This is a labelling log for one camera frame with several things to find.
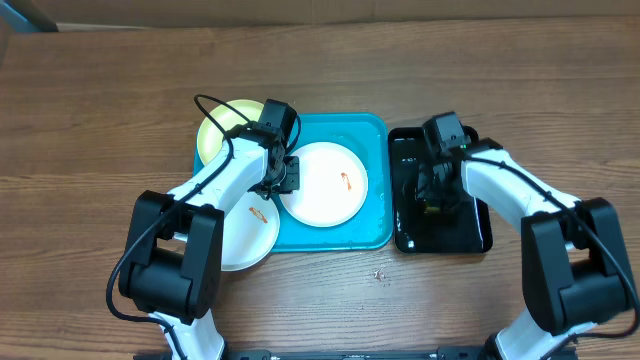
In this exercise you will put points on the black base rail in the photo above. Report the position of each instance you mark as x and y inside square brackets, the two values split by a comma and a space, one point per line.
[442, 353]

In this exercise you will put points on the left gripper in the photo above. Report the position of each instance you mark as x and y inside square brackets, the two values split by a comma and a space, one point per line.
[292, 183]

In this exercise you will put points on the dark object top left corner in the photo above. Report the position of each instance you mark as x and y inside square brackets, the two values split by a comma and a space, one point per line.
[24, 16]

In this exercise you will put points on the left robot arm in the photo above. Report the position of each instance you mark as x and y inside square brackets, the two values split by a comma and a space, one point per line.
[170, 270]

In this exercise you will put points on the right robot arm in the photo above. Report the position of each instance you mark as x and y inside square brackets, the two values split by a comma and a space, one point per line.
[576, 273]

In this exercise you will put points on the teal plastic tray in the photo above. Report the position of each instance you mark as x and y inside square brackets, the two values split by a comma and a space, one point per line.
[371, 227]

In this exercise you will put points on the white plate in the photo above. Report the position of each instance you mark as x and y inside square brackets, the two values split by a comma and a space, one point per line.
[333, 185]
[251, 227]

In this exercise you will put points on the yellow-green plate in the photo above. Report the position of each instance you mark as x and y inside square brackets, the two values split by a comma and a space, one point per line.
[210, 139]

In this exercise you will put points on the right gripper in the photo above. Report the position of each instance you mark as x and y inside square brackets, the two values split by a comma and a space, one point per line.
[430, 191]

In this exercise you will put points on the black water tray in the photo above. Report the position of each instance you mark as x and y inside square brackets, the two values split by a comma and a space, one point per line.
[466, 230]

